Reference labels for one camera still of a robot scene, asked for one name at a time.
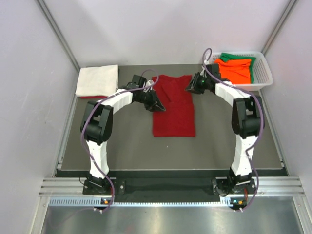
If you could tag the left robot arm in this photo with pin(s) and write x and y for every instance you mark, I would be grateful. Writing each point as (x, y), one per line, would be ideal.
(97, 125)

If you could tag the green t shirt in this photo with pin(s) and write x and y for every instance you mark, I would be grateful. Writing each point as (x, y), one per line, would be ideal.
(226, 57)

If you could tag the aluminium frame rail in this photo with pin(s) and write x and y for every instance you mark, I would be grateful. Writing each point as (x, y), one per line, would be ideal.
(268, 186)

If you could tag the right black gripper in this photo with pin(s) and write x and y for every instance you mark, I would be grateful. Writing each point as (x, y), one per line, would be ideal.
(193, 86)

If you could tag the white plastic basket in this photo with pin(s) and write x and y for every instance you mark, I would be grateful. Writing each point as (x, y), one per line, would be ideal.
(261, 71)

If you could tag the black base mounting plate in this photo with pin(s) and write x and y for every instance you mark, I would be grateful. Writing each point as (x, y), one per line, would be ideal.
(172, 185)

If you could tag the orange t shirt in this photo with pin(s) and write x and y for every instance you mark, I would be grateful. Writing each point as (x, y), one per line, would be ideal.
(236, 71)

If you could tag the dark red t shirt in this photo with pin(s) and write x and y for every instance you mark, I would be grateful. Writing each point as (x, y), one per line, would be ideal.
(178, 119)

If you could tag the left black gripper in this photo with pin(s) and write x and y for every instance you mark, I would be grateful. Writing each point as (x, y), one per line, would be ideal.
(154, 104)

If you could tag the folded red t shirt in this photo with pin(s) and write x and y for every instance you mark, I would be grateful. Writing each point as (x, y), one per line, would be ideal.
(92, 97)

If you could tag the folded white t shirt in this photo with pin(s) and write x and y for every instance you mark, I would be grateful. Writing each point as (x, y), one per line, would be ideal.
(97, 81)

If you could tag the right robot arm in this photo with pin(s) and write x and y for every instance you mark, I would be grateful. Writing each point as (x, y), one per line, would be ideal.
(247, 121)

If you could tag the grey slotted cable duct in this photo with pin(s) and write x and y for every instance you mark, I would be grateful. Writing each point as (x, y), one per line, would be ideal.
(103, 202)

